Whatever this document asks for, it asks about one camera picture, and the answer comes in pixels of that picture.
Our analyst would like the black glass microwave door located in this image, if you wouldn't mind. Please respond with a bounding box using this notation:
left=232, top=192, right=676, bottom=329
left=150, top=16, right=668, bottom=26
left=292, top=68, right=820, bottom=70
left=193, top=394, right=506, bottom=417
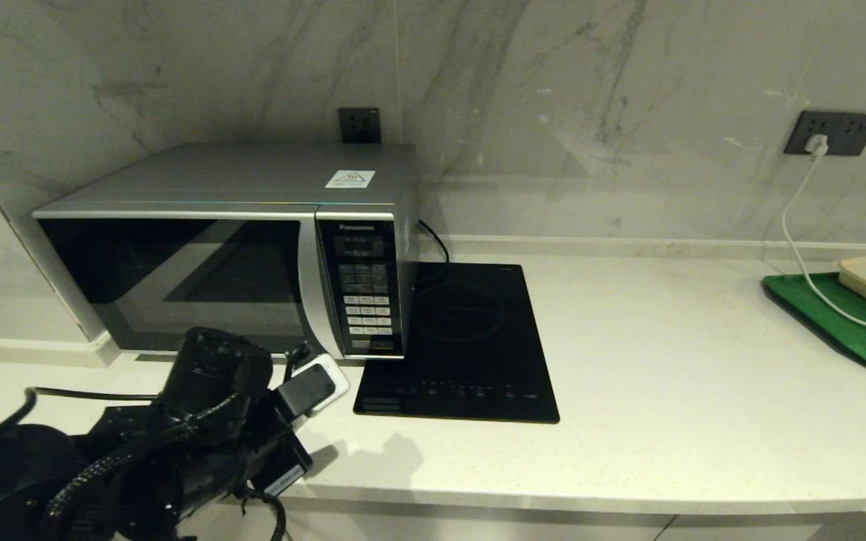
left=35, top=214, right=345, bottom=358

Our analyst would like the silver Panasonic microwave oven body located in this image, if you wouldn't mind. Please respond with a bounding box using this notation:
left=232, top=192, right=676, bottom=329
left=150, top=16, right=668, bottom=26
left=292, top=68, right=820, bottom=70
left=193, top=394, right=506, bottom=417
left=32, top=143, right=420, bottom=360

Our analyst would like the grey cabinet under counter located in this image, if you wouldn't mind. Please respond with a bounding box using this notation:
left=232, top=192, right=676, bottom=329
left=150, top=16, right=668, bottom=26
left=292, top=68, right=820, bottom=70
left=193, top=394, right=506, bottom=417
left=177, top=492, right=866, bottom=541

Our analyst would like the black induction cooktop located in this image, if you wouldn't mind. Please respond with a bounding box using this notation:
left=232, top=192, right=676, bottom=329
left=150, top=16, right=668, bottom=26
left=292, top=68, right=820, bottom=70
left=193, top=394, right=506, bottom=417
left=353, top=261, right=560, bottom=424

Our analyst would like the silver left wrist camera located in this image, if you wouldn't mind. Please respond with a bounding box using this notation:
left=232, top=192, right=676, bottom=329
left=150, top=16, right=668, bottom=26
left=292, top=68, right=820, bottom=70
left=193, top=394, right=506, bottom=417
left=275, top=353, right=351, bottom=419

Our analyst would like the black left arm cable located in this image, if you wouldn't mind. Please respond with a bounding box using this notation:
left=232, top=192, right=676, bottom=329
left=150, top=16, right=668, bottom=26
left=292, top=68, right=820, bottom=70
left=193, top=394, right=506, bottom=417
left=23, top=342, right=313, bottom=541

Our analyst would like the small dark wall socket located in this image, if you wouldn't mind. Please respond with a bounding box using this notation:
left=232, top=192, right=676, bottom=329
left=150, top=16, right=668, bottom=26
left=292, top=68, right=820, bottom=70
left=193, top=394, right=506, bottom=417
left=338, top=107, right=382, bottom=145

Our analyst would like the white power cable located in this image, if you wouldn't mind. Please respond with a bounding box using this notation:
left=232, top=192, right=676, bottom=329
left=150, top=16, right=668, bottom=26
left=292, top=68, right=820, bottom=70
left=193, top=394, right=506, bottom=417
left=781, top=154, right=866, bottom=335

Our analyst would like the wide dark wall socket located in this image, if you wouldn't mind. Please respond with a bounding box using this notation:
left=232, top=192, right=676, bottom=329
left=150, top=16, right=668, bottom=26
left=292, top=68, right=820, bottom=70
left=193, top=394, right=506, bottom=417
left=784, top=110, right=866, bottom=157

